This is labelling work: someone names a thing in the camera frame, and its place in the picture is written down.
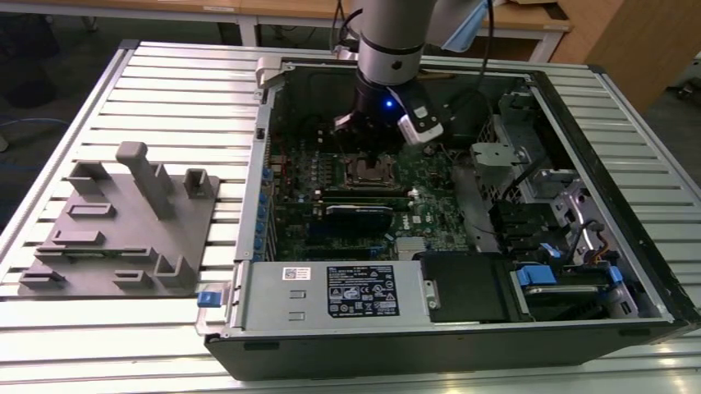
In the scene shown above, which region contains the silver square CPU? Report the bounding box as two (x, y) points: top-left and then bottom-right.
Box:
(352, 160), (388, 182)

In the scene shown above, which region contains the CPU socket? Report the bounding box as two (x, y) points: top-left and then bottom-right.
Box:
(339, 152), (405, 190)

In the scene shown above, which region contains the grey case hinge block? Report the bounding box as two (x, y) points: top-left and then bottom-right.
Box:
(254, 57), (285, 89)

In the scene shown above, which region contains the RAM stick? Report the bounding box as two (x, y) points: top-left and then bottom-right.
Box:
(320, 187), (415, 206)

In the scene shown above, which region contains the green motherboard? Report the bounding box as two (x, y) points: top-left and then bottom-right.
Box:
(266, 139), (483, 262)

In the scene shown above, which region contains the metal drive cage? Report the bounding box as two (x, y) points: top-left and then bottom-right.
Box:
(468, 92), (582, 198)

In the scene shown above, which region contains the black graphics card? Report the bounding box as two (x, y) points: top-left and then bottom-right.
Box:
(321, 203), (395, 239)

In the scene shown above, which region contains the silver chipset heatsink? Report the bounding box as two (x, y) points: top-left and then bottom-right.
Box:
(393, 236), (428, 260)

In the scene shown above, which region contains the wooden cabinet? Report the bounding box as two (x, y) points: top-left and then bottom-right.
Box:
(549, 0), (701, 116)

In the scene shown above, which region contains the silver power supply unit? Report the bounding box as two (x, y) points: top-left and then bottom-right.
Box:
(228, 260), (433, 333)

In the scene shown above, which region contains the hard disk in blue carrier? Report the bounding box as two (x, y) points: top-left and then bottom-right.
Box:
(511, 264), (603, 322)

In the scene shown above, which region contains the grey parts rack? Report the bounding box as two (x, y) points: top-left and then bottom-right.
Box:
(14, 141), (222, 299)

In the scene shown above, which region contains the black open PC case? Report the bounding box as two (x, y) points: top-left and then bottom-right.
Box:
(193, 57), (701, 383)

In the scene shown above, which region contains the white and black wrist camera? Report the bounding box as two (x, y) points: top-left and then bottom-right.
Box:
(387, 85), (444, 145)

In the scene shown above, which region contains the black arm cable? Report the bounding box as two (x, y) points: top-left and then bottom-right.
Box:
(469, 0), (496, 91)

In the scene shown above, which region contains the wooden desk white frame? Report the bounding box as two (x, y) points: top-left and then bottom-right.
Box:
(0, 0), (258, 48)
(240, 0), (574, 62)

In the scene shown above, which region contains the black plastic bracket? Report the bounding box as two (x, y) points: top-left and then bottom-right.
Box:
(489, 200), (564, 251)

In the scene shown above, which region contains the black drive cable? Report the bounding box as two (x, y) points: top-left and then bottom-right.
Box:
(568, 219), (606, 263)

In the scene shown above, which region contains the blue floor cable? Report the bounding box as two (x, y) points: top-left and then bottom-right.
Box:
(0, 117), (71, 129)

